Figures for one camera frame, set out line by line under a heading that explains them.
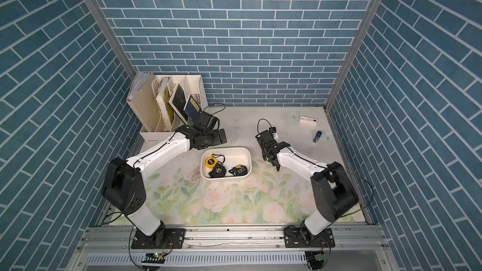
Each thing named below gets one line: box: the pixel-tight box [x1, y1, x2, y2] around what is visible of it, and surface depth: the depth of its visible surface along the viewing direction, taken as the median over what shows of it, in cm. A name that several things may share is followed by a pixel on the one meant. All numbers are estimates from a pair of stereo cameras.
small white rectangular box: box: [299, 116, 318, 127], surface depth 114 cm
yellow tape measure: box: [204, 155, 218, 169], surface depth 95 cm
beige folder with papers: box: [126, 71, 161, 133], surface depth 91 cm
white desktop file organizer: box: [126, 71, 209, 143], surface depth 99 cm
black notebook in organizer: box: [168, 83, 189, 123], surface depth 101 cm
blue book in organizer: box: [183, 94, 203, 123], surface depth 107 cm
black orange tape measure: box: [228, 164, 248, 177], surface depth 93 cm
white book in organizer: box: [156, 77, 172, 132], surface depth 96 cm
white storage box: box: [199, 146, 253, 180], surface depth 95 cm
